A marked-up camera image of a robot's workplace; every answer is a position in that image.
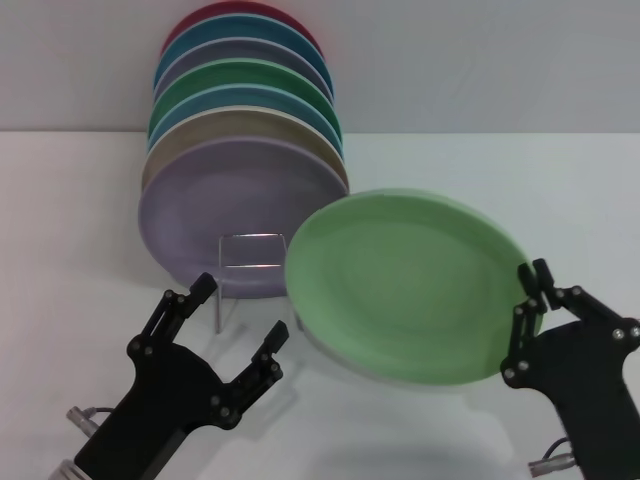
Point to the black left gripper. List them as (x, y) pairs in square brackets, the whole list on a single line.
[(165, 390)]

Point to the maroon red plate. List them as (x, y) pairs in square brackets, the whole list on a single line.
[(225, 9)]

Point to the teal blue plate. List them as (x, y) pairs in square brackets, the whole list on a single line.
[(240, 27)]

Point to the lavender plate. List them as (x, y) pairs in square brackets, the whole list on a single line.
[(225, 200)]

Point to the light green plate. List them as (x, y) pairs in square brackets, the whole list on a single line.
[(400, 300)]

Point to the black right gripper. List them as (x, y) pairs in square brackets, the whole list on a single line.
[(590, 400)]

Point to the dark green plate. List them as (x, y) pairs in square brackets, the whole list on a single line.
[(240, 75)]

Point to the light blue plate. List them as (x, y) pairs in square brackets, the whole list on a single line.
[(235, 97)]

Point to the grey purple plate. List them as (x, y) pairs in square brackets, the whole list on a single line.
[(245, 50)]

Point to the beige plate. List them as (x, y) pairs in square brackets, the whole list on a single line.
[(225, 125)]

